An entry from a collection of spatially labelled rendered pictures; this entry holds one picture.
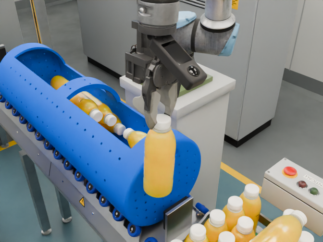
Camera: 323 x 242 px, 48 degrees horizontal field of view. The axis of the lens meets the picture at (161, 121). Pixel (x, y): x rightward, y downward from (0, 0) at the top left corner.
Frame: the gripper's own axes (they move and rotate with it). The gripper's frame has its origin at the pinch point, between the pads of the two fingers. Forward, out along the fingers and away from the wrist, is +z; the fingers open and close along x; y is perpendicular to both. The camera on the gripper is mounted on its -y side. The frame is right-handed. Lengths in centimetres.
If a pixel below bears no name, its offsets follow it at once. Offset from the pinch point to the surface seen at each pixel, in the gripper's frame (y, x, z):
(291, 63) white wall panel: 92, -293, 91
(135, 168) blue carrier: 9.1, -1.4, 18.4
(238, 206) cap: -12.0, -18.2, 28.1
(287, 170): -15.4, -37.3, 24.8
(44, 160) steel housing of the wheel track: 65, -6, 48
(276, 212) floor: 15, -132, 128
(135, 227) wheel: 10.3, -2.4, 40.8
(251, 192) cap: -11.7, -24.6, 27.4
